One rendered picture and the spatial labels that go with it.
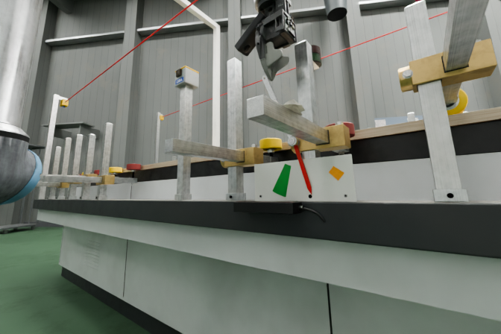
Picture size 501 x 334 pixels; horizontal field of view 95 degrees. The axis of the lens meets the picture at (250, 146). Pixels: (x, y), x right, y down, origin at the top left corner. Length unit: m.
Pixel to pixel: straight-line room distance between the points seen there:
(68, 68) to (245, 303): 7.88
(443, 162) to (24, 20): 1.00
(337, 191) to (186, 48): 6.33
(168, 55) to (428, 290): 6.62
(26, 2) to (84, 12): 8.14
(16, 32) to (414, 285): 1.04
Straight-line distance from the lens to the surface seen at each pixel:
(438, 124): 0.54
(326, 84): 5.72
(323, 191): 0.55
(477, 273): 0.57
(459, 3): 0.39
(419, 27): 0.61
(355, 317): 0.85
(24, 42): 0.86
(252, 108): 0.34
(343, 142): 0.55
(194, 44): 6.64
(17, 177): 0.78
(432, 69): 0.56
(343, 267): 0.60
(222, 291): 1.11
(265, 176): 0.63
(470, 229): 0.51
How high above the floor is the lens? 0.73
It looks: 11 degrees up
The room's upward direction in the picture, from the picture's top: 1 degrees counter-clockwise
